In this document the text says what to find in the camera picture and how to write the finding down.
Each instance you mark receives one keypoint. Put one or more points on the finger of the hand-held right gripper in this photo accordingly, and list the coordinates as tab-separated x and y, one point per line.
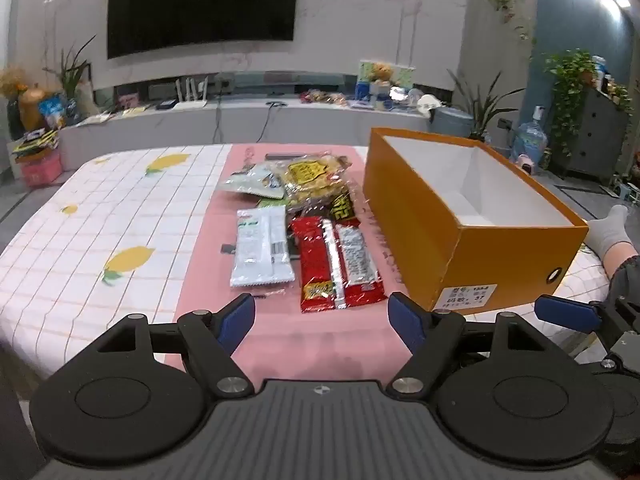
565	310

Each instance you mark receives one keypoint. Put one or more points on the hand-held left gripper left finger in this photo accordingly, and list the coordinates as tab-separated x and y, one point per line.
235	322

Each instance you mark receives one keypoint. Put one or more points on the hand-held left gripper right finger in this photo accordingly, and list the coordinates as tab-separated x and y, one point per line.
406	320

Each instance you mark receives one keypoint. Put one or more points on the white silver snack packet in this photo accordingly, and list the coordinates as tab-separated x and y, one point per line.
260	245

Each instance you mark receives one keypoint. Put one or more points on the red snack packet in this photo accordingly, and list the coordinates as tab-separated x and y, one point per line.
312	260

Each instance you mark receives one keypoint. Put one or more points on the orange cardboard box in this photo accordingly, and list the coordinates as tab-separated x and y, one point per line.
415	220

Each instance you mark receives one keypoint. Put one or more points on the black yellow snack packet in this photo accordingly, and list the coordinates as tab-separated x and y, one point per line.
345	207

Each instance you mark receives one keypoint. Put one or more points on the pale blue nut packet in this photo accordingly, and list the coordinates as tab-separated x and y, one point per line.
250	182

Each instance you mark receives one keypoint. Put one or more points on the yellow waffle snack packet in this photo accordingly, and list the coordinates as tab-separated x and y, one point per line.
310	175

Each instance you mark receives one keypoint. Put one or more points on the pink table mat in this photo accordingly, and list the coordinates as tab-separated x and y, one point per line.
215	280

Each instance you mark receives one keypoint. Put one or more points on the person's foot in grey sock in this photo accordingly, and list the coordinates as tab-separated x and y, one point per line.
610	232

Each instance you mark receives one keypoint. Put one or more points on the small blue stool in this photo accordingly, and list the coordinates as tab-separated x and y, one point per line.
629	191

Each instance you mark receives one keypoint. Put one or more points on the pink small heater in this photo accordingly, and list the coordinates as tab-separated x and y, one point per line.
525	165

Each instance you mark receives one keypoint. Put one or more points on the blue water bottle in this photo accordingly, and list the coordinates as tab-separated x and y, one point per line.
530	142

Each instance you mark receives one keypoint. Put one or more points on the grey cabinet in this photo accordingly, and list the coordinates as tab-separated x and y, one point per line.
595	135

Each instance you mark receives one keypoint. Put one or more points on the lemon print tablecloth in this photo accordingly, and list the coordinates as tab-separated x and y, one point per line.
100	200

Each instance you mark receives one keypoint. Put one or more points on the grey tv counter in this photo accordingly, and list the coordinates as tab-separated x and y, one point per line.
200	127

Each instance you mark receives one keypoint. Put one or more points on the grey trash bin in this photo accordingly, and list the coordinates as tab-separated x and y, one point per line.
450	122

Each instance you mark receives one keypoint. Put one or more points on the potted long-leaf plant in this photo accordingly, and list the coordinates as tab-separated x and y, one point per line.
482	110

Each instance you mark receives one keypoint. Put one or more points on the white round gadget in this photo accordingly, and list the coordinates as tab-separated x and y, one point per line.
430	103

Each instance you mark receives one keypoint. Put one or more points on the white router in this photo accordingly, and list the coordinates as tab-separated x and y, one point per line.
190	104

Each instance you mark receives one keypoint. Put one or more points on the blue white mug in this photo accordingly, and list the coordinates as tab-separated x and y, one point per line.
381	95

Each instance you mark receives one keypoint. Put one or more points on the black small box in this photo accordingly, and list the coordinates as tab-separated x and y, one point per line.
166	104

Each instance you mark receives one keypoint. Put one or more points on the trailing green plant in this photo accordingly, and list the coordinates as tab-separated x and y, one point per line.
567	75

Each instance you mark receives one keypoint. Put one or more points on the pile of wrapped candies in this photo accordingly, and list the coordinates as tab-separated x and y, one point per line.
322	97

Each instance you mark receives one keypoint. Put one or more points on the pink storage box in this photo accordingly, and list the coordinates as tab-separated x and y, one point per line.
42	170

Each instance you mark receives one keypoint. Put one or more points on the pile of colourful packets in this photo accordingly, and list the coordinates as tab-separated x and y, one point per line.
35	142

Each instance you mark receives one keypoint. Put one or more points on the golden vase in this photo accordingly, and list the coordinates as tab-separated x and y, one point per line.
32	107

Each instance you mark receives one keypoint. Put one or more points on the green leafy potted plant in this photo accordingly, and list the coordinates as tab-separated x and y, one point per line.
70	77

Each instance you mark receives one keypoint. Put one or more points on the hanging vine plant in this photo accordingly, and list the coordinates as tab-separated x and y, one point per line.
505	2

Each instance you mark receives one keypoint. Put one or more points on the black television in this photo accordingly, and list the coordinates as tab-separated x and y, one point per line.
200	5

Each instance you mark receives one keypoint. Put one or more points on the dried yellow flowers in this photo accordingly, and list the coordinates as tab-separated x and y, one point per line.
12	80

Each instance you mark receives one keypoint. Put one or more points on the pink small frame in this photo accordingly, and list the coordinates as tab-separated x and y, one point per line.
127	100

